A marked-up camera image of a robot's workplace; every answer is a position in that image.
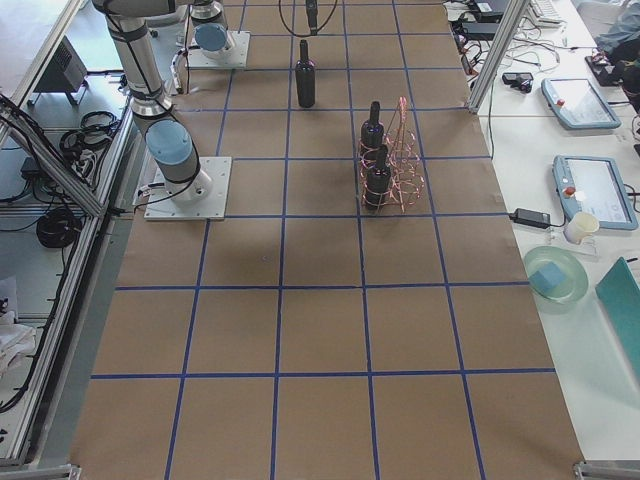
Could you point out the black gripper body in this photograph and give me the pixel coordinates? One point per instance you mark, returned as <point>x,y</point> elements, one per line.
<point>312,15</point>

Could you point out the dark glass wine bottle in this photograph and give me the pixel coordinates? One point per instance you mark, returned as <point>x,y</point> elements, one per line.
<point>305,77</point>

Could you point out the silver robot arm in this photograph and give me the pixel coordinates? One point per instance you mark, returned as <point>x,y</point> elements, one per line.
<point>166,138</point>
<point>213,37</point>

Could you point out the dark wine bottle in basket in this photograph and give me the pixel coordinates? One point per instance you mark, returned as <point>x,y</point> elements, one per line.
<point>371,134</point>

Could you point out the blue teach pendant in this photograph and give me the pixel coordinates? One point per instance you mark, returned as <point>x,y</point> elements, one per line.
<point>593,185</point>
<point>578,104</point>

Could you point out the black power adapter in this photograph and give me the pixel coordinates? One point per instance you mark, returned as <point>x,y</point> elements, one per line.
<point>530,218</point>

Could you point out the white paper cup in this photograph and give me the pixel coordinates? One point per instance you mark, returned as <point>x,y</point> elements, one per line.
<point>581,226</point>

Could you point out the blue foam cube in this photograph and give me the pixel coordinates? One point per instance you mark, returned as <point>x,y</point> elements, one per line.
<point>547,277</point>

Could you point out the green glass bowl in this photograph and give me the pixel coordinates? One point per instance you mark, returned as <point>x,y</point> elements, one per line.
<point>575,288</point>

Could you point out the teal board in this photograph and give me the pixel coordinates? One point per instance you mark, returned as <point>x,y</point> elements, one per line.
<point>618,292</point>

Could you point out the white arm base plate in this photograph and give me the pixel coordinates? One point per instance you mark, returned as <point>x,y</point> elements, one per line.
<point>232,56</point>
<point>204,198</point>

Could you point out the copper wire wine basket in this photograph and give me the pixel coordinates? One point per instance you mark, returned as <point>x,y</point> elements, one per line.
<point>407,180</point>

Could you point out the aluminium frame post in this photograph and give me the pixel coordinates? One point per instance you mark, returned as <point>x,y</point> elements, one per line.
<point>505,32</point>

